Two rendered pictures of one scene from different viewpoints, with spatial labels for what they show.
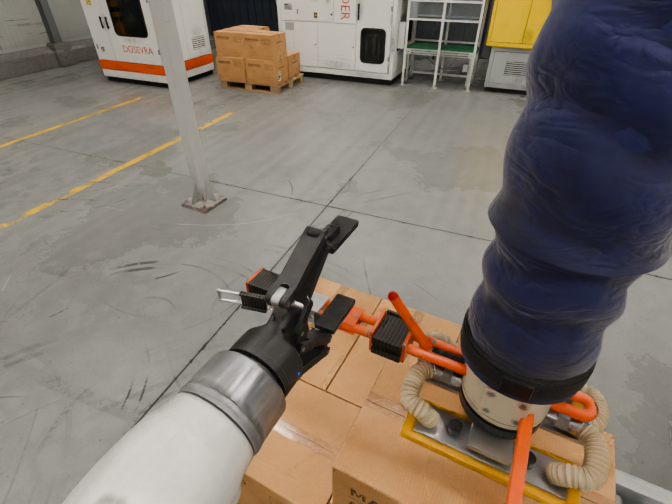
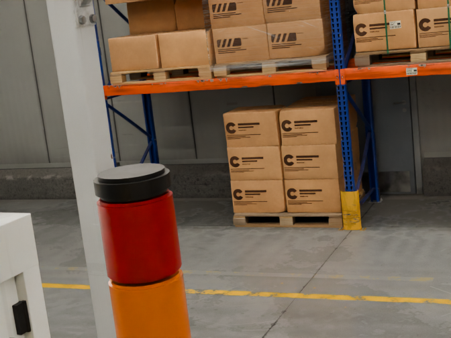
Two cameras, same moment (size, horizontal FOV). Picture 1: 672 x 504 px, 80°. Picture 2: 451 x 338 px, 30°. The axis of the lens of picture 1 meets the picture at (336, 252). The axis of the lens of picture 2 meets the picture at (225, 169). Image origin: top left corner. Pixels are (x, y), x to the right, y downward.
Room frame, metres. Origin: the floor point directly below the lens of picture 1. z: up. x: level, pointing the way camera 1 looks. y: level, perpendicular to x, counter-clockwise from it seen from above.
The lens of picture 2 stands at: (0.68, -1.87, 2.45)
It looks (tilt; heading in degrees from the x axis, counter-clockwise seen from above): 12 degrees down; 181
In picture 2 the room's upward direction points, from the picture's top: 7 degrees counter-clockwise
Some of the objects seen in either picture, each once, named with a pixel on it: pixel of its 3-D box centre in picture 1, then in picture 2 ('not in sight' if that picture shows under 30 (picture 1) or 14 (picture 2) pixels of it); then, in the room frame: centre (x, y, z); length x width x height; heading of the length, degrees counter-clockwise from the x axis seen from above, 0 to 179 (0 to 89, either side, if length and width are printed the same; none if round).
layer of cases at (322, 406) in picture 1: (378, 419); not in sight; (0.93, -0.18, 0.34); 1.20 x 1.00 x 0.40; 63
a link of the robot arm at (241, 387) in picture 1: (235, 400); not in sight; (0.22, 0.10, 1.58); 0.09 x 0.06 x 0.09; 62
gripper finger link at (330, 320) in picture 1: (335, 312); not in sight; (0.40, 0.00, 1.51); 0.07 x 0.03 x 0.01; 152
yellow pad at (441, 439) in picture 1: (488, 446); not in sight; (0.41, -0.31, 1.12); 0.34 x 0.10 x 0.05; 62
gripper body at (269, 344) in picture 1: (278, 346); not in sight; (0.29, 0.06, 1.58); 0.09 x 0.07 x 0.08; 152
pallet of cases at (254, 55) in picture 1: (260, 58); not in sight; (7.88, 1.37, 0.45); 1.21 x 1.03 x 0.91; 67
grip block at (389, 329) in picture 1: (393, 335); not in sight; (0.61, -0.13, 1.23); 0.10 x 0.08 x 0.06; 152
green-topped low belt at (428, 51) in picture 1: (439, 65); not in sight; (7.92, -1.91, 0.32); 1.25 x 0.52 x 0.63; 67
